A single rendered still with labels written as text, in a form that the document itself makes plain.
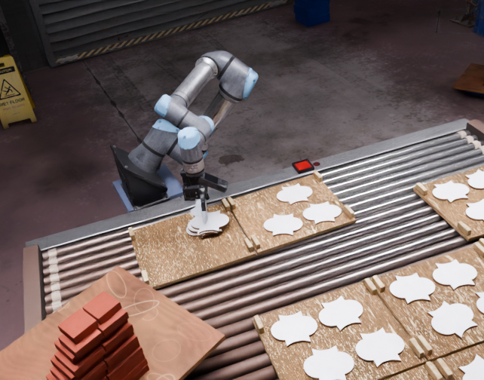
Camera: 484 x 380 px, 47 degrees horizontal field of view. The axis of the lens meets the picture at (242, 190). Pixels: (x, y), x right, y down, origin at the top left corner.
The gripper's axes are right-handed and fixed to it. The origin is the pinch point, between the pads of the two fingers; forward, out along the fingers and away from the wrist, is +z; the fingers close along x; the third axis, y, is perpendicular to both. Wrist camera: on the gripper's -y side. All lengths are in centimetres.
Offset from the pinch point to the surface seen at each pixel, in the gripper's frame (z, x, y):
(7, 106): 81, -283, 211
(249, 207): 8.8, -12.0, -15.2
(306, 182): 8.7, -26.6, -39.3
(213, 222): 4.6, 1.1, -1.6
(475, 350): 9, 63, -80
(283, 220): 7.9, -1.1, -28.4
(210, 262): 8.8, 18.7, -0.8
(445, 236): 11, 11, -87
